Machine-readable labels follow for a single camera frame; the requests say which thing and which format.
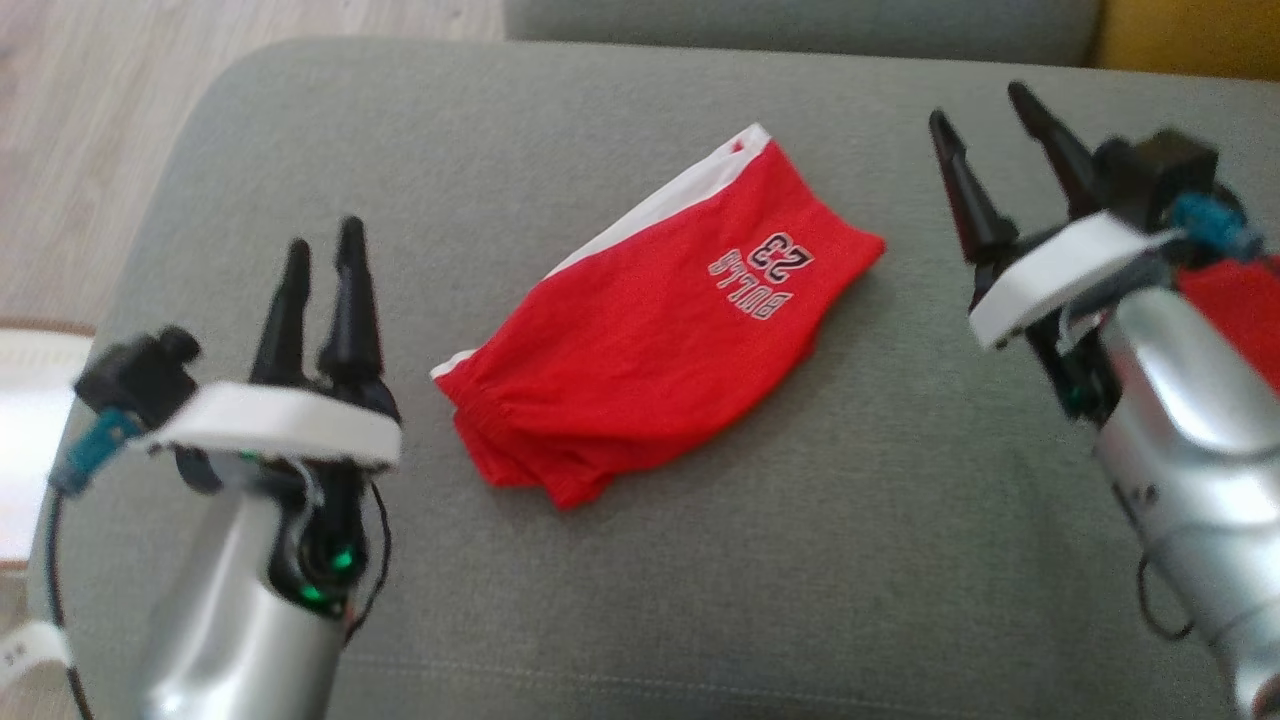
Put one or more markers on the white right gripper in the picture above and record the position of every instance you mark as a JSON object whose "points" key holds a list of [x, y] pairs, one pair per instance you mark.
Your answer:
{"points": [[1060, 270]]}

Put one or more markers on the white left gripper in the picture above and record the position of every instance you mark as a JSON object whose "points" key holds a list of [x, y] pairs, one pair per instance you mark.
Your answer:
{"points": [[300, 425]]}

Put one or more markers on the red jersey shirt white sleeves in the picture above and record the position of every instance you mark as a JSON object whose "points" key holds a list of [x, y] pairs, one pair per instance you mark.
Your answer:
{"points": [[1250, 310]]}

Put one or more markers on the red shorts white side stripe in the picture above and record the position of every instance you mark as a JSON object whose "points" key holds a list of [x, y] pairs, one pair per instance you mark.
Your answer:
{"points": [[650, 350]]}

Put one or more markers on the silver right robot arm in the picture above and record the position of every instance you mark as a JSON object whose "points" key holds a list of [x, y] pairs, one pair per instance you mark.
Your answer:
{"points": [[1190, 420]]}

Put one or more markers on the yellow sofa back cushion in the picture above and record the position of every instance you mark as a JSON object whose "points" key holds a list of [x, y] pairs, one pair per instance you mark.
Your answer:
{"points": [[1190, 35]]}

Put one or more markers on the grey sofa back cushion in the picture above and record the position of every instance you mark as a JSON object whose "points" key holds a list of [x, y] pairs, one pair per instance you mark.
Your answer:
{"points": [[800, 25]]}

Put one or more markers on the white rug brown border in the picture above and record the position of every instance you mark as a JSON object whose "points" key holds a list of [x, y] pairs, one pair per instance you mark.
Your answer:
{"points": [[30, 450]]}

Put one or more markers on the grey fabric sofa seat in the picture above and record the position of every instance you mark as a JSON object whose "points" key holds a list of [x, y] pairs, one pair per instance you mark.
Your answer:
{"points": [[800, 550]]}

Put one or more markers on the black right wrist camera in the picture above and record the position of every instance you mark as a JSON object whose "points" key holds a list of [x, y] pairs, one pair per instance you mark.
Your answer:
{"points": [[1160, 175]]}

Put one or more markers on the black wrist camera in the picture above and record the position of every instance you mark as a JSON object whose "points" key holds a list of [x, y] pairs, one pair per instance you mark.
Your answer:
{"points": [[135, 380], [1160, 175]]}

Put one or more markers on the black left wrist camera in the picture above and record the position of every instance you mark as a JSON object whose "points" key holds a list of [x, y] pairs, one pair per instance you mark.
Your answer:
{"points": [[135, 380]]}

